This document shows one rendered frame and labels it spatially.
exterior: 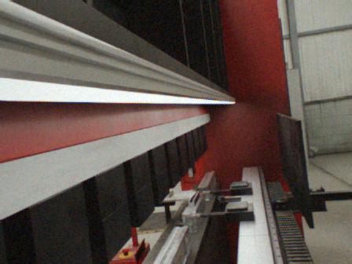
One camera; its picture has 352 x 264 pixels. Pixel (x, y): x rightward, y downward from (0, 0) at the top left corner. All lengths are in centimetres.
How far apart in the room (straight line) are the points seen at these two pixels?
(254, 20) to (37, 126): 236
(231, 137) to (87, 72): 254
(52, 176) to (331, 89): 893
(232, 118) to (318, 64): 670
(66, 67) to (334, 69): 924
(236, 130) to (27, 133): 229
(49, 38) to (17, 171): 33
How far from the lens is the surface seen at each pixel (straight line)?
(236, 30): 276
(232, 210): 147
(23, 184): 49
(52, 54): 17
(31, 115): 52
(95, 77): 20
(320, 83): 927
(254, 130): 271
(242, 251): 120
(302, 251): 105
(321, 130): 930
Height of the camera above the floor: 143
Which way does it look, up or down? 3 degrees down
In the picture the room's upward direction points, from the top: 8 degrees counter-clockwise
